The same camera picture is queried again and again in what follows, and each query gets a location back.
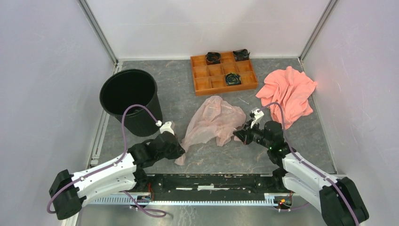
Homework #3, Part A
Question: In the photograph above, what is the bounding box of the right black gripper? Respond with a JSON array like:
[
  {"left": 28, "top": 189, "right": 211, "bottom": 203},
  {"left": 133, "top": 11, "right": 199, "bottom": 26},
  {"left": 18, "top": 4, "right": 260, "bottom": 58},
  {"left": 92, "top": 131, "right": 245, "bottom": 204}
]
[{"left": 232, "top": 119, "right": 271, "bottom": 149}]

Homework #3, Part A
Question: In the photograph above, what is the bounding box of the pink translucent trash bag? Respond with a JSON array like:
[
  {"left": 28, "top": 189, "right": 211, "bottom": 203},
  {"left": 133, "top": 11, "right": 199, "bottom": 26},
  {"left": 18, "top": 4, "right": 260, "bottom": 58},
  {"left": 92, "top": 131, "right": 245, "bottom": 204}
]
[{"left": 175, "top": 96, "right": 247, "bottom": 166}]

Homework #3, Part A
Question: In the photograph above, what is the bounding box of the black plastic trash bin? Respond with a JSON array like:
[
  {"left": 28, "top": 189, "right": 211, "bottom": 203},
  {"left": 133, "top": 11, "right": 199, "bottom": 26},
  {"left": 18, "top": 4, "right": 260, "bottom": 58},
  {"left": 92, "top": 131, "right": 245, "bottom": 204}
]
[{"left": 99, "top": 69, "right": 163, "bottom": 137}]

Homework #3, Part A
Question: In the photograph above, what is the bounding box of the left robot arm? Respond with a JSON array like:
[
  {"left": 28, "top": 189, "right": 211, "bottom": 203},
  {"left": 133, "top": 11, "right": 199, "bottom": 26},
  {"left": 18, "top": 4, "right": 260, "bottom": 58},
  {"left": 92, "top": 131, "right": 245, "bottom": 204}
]
[{"left": 49, "top": 131, "right": 185, "bottom": 220}]

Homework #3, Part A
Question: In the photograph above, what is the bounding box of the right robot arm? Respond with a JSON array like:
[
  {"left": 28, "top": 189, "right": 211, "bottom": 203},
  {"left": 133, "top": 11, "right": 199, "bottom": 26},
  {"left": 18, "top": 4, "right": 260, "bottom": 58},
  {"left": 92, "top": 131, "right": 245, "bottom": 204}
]
[{"left": 233, "top": 120, "right": 369, "bottom": 226}]

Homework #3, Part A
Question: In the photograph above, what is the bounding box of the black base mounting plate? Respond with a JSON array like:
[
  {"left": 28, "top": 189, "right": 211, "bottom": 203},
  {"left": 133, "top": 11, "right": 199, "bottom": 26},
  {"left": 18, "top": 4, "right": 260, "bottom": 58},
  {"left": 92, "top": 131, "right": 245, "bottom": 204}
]
[{"left": 131, "top": 174, "right": 290, "bottom": 202}]

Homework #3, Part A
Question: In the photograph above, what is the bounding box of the black bag roll front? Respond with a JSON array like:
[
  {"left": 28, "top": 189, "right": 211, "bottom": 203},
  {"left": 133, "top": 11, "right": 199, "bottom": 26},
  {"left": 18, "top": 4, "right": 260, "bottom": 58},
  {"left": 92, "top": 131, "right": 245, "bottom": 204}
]
[{"left": 225, "top": 73, "right": 241, "bottom": 86}]

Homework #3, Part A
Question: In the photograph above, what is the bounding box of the black bag roll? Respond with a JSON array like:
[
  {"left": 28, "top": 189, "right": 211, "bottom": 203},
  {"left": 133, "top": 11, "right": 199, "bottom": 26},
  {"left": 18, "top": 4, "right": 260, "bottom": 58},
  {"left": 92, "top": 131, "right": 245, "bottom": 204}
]
[
  {"left": 225, "top": 73, "right": 241, "bottom": 86},
  {"left": 205, "top": 52, "right": 221, "bottom": 65},
  {"left": 232, "top": 49, "right": 250, "bottom": 62}
]

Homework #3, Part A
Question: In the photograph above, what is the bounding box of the orange compartment tray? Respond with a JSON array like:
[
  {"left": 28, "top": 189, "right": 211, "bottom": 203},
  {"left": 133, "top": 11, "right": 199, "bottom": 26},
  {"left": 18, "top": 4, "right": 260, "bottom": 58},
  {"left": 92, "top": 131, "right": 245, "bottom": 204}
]
[{"left": 190, "top": 51, "right": 258, "bottom": 96}]

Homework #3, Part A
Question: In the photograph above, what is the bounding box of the salmon pink cloth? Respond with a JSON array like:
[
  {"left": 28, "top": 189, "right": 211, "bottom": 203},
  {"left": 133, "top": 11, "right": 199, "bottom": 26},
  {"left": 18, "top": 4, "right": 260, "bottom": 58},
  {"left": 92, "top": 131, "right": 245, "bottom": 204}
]
[{"left": 255, "top": 66, "right": 317, "bottom": 129}]

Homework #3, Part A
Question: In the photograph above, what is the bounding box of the black bag roll right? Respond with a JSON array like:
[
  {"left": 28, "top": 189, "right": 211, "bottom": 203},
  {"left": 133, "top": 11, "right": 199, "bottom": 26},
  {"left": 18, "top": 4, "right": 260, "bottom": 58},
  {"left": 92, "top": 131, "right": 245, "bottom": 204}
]
[{"left": 232, "top": 49, "right": 250, "bottom": 62}]

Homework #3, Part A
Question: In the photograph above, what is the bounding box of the black bag roll left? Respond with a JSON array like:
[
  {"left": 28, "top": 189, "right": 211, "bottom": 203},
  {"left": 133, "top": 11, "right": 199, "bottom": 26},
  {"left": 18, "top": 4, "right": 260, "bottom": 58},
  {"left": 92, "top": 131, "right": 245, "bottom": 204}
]
[{"left": 205, "top": 52, "right": 221, "bottom": 65}]

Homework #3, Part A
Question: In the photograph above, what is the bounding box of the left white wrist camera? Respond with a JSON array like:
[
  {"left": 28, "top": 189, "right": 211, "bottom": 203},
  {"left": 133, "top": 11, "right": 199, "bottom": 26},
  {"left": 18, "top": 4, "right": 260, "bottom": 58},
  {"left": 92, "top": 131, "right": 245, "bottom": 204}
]
[{"left": 155, "top": 120, "right": 175, "bottom": 135}]

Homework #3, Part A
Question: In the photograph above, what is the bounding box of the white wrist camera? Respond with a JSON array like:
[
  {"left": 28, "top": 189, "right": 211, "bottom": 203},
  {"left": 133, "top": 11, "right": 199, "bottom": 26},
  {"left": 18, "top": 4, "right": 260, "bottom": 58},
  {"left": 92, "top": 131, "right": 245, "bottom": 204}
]
[
  {"left": 249, "top": 108, "right": 264, "bottom": 129},
  {"left": 155, "top": 120, "right": 175, "bottom": 135}
]

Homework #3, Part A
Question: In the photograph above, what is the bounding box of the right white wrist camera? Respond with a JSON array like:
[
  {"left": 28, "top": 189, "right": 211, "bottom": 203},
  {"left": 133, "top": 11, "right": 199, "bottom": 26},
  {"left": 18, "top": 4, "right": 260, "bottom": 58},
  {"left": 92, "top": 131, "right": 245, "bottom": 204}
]
[{"left": 249, "top": 108, "right": 264, "bottom": 129}]

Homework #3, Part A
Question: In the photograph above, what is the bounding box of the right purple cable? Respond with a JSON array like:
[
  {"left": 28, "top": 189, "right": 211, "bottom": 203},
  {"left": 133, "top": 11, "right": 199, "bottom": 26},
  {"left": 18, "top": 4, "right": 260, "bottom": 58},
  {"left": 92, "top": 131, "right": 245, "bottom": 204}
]
[{"left": 260, "top": 102, "right": 360, "bottom": 226}]

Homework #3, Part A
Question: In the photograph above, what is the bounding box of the white slotted cable duct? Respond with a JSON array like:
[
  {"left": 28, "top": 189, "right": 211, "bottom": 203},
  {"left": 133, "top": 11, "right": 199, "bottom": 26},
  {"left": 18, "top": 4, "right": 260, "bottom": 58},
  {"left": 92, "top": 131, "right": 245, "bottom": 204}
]
[{"left": 90, "top": 194, "right": 278, "bottom": 207}]

